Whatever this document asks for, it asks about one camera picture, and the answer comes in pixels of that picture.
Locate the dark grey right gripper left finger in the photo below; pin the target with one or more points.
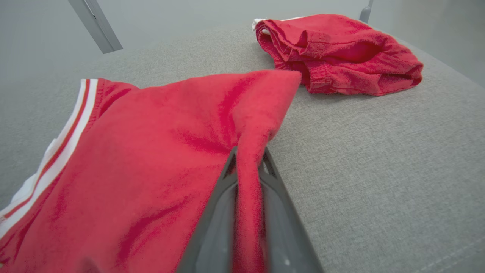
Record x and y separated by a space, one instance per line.
214 235

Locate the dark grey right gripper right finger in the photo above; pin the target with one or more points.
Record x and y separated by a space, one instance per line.
284 235

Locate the red Bulls jersey white sleeves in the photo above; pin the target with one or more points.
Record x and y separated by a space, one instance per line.
151 151

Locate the red shorts white hem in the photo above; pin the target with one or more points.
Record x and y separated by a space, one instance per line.
341 57

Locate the grey fabric sofa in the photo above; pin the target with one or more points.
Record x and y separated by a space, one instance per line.
379 170

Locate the thin grey metal leg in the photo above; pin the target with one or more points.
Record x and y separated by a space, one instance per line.
365 13

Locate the light grey metal bar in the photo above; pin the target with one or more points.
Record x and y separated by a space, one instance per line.
96 26

